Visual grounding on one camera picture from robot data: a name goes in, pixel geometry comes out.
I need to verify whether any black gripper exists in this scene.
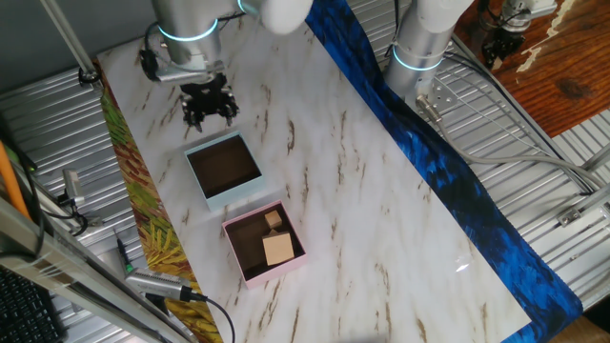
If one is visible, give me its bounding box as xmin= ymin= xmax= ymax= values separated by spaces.
xmin=179 ymin=71 xmax=240 ymax=134

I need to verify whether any medium wooden cube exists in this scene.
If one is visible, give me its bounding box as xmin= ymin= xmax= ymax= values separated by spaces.
xmin=263 ymin=209 xmax=284 ymax=231

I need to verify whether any large wooden cube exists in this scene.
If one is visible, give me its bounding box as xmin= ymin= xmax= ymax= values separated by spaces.
xmin=261 ymin=231 xmax=296 ymax=268

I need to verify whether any light blue cardboard box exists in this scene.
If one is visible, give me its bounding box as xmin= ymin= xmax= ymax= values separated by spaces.
xmin=183 ymin=130 xmax=267 ymax=214

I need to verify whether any pink cardboard box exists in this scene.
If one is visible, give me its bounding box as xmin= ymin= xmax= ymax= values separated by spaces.
xmin=221 ymin=198 xmax=309 ymax=291

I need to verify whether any yellow green painted cloth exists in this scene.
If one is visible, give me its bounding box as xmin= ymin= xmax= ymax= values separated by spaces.
xmin=97 ymin=61 xmax=225 ymax=343

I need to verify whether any silver metal pole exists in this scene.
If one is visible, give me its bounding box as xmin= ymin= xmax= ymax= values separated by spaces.
xmin=39 ymin=0 xmax=102 ymax=82

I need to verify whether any white vented device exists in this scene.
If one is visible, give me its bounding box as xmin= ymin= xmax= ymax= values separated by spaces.
xmin=123 ymin=266 xmax=193 ymax=303

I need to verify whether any white marble pattern sheet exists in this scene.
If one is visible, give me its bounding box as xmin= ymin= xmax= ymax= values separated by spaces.
xmin=97 ymin=9 xmax=533 ymax=343

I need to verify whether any orange tube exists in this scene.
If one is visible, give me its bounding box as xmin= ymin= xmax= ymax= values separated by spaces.
xmin=0 ymin=140 xmax=31 ymax=221

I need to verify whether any black keyboard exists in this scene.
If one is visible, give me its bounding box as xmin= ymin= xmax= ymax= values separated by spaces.
xmin=0 ymin=265 xmax=68 ymax=343

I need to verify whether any blue painted cloth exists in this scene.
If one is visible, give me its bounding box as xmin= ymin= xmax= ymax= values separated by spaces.
xmin=304 ymin=0 xmax=585 ymax=343

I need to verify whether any black idle gripper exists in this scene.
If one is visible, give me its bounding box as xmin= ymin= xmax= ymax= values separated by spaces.
xmin=478 ymin=29 xmax=526 ymax=71

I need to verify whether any brown wooden table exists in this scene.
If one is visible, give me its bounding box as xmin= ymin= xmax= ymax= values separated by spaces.
xmin=452 ymin=0 xmax=610 ymax=140

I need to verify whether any black round cable holder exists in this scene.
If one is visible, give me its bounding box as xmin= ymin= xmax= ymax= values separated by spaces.
xmin=138 ymin=48 xmax=161 ymax=83

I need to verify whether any black pole foot ring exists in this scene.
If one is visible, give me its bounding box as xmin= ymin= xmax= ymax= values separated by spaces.
xmin=77 ymin=68 xmax=103 ymax=89

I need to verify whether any green handled screwdriver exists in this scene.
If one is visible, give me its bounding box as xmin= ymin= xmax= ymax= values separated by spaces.
xmin=115 ymin=236 xmax=135 ymax=274

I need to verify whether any thin black cable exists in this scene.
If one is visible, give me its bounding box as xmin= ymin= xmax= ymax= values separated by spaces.
xmin=45 ymin=193 xmax=92 ymax=239

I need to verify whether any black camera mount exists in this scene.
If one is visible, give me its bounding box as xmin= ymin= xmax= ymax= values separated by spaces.
xmin=142 ymin=291 xmax=172 ymax=316

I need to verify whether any black camera cable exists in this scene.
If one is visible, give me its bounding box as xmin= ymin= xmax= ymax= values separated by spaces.
xmin=188 ymin=290 xmax=238 ymax=343

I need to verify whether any grey cable with metal connector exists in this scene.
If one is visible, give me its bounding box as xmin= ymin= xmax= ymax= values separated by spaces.
xmin=414 ymin=92 xmax=606 ymax=192

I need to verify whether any aluminium frame beam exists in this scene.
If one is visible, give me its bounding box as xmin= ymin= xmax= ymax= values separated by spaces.
xmin=0 ymin=195 xmax=197 ymax=343

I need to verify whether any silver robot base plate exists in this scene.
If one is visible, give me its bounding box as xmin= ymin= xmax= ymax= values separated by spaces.
xmin=404 ymin=75 xmax=459 ymax=116

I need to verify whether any silver corner bracket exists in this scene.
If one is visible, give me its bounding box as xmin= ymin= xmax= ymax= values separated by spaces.
xmin=556 ymin=206 xmax=586 ymax=229

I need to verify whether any aluminium rail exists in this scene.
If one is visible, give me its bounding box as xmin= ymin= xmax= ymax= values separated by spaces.
xmin=555 ymin=183 xmax=610 ymax=231

